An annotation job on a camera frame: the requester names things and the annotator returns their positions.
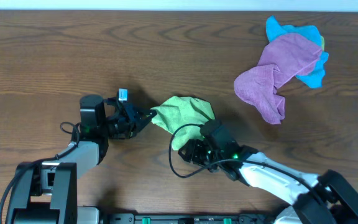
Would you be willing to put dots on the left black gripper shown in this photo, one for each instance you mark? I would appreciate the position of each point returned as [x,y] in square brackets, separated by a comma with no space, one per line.
[128,120]

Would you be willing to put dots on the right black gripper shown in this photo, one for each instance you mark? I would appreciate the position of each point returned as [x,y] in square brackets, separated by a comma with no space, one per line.
[194,147]

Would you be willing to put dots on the green microfiber cloth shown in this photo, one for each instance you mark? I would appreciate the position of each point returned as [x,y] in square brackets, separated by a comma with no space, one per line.
[178,111]

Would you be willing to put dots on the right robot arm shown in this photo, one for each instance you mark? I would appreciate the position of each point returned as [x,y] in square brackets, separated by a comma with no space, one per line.
[312,198]

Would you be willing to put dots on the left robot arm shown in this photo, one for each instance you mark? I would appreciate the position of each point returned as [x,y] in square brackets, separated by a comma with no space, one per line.
[45,191]

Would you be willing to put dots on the purple microfiber cloth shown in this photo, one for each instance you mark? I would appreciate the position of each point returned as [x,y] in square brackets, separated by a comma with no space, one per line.
[282,59]

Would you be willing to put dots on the blue microfiber cloth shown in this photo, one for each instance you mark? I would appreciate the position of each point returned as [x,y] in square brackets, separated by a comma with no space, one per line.
[315,78]

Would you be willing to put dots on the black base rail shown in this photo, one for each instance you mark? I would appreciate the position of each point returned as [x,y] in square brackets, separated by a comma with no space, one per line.
[130,218]

